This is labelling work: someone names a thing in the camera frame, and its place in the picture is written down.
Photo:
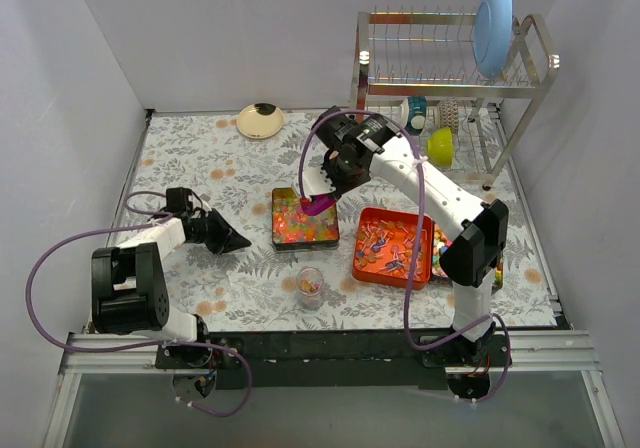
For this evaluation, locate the cream plate black spot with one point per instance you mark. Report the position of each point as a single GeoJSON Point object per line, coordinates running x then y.
{"type": "Point", "coordinates": [260, 121]}

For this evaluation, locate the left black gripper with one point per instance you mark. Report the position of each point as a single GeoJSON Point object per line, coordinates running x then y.
{"type": "Point", "coordinates": [212, 230]}

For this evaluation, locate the steel dish rack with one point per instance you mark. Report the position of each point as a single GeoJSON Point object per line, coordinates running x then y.
{"type": "Point", "coordinates": [403, 54]}

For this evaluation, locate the yellow green bowl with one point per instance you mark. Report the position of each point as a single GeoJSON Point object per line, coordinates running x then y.
{"type": "Point", "coordinates": [440, 148]}

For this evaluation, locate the dark tin translucent star candies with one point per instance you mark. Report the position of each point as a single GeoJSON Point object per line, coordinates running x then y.
{"type": "Point", "coordinates": [293, 229]}

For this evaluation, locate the dark tin pastel star candies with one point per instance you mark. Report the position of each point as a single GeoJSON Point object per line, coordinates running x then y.
{"type": "Point", "coordinates": [438, 276]}

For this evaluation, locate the patterned beige bowl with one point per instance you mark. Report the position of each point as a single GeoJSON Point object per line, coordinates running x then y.
{"type": "Point", "coordinates": [447, 114]}

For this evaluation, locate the clear glass jar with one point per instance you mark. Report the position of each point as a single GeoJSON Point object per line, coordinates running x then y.
{"type": "Point", "coordinates": [310, 284]}

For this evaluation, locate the black base bar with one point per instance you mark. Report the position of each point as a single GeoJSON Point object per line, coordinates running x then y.
{"type": "Point", "coordinates": [358, 358]}

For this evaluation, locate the teal white bowl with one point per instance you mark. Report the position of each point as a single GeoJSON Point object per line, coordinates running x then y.
{"type": "Point", "coordinates": [413, 114]}

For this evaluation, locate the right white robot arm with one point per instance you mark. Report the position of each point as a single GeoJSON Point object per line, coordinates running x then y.
{"type": "Point", "coordinates": [377, 146]}

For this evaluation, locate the purple plastic scoop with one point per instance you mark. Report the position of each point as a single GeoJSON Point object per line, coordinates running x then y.
{"type": "Point", "coordinates": [317, 204]}

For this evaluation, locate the floral table mat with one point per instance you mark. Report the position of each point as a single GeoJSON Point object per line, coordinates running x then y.
{"type": "Point", "coordinates": [255, 289]}

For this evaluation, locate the blue plate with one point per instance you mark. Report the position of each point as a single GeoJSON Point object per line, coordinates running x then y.
{"type": "Point", "coordinates": [492, 36]}

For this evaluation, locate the orange tin of lollipops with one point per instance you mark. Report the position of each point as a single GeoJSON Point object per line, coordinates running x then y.
{"type": "Point", "coordinates": [384, 245]}

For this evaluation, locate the aluminium frame rail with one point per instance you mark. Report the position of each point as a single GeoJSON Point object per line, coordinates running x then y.
{"type": "Point", "coordinates": [531, 350]}

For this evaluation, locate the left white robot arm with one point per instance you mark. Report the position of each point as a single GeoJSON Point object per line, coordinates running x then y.
{"type": "Point", "coordinates": [129, 292]}

